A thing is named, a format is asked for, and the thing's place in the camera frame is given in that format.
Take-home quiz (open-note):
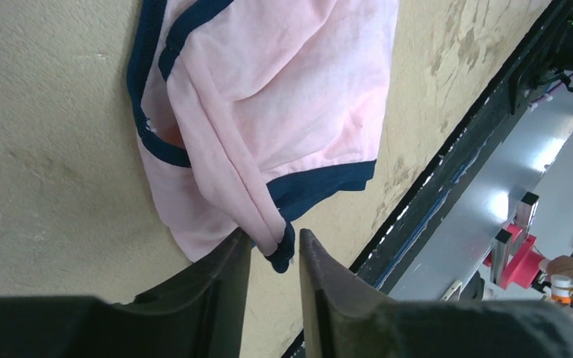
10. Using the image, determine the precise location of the red fixture outside cell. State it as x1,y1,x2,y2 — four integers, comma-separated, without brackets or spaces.
482,191,552,291

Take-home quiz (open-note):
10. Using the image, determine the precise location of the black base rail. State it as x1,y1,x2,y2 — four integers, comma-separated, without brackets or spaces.
281,0,573,358

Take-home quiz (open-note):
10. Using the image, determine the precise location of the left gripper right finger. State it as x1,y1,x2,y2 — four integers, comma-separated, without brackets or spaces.
299,229,573,357

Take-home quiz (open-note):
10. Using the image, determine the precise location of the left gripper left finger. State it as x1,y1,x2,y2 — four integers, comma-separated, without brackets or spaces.
0,229,251,357

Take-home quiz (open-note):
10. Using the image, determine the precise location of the pink underwear navy trim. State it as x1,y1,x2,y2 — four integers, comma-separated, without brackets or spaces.
126,0,399,273

